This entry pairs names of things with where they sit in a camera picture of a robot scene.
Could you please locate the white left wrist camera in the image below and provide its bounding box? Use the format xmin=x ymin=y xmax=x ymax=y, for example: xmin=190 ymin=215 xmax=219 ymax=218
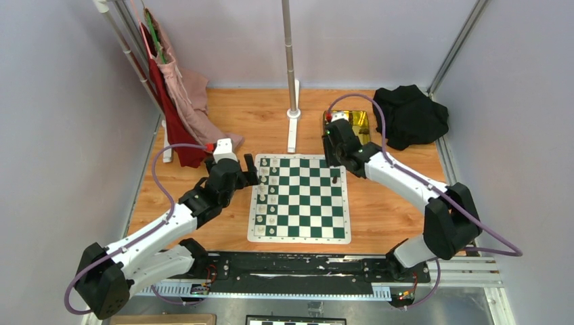
xmin=213 ymin=138 xmax=238 ymax=163

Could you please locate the white clothes rack pole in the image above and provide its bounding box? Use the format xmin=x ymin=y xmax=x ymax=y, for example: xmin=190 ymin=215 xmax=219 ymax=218
xmin=92 ymin=0 xmax=169 ymax=148

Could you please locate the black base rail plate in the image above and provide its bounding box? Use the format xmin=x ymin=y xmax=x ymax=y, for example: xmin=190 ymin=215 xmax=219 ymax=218
xmin=163 ymin=251 xmax=431 ymax=297

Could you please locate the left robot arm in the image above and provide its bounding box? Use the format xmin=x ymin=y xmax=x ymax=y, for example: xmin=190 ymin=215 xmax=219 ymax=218
xmin=66 ymin=154 xmax=259 ymax=320

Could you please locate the green white chess board mat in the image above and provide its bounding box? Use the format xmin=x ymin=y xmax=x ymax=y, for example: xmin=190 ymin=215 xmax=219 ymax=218
xmin=247 ymin=154 xmax=351 ymax=244

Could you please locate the white stand base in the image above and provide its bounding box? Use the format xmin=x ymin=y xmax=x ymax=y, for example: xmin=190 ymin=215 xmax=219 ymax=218
xmin=287 ymin=79 xmax=301 ymax=153

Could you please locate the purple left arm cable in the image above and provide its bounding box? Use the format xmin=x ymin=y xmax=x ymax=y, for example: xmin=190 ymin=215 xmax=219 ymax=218
xmin=64 ymin=143 xmax=215 ymax=316

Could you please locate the metal stand pole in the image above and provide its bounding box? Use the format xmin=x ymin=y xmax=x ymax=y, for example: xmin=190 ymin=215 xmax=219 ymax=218
xmin=281 ymin=0 xmax=299 ymax=118

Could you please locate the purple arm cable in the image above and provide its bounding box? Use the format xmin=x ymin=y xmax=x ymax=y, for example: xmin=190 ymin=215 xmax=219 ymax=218
xmin=64 ymin=143 xmax=215 ymax=316
xmin=326 ymin=93 xmax=524 ymax=310

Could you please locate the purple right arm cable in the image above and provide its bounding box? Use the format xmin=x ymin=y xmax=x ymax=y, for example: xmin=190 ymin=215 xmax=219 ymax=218
xmin=326 ymin=93 xmax=524 ymax=310

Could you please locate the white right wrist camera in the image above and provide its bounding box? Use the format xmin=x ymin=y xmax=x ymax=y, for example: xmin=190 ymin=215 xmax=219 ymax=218
xmin=330 ymin=111 xmax=349 ymax=123

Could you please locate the red cloth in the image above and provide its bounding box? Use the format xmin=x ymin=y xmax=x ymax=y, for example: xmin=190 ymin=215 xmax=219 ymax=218
xmin=139 ymin=23 xmax=207 ymax=169

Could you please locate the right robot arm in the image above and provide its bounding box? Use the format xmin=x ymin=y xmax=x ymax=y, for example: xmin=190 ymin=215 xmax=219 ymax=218
xmin=322 ymin=114 xmax=482 ymax=283

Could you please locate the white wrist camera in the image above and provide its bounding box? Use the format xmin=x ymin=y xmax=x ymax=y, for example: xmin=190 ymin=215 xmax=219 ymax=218
xmin=330 ymin=111 xmax=349 ymax=123
xmin=213 ymin=138 xmax=238 ymax=163

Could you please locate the decorated gold tin box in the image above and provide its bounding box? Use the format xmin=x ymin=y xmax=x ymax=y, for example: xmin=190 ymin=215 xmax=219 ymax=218
xmin=341 ymin=110 xmax=371 ymax=145

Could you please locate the pink cloth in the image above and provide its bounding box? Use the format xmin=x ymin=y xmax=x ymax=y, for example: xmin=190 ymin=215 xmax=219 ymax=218
xmin=144 ymin=8 xmax=244 ymax=149

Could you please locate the black cloth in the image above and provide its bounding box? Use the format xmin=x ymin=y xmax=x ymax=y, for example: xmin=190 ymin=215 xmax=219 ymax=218
xmin=372 ymin=85 xmax=449 ymax=150

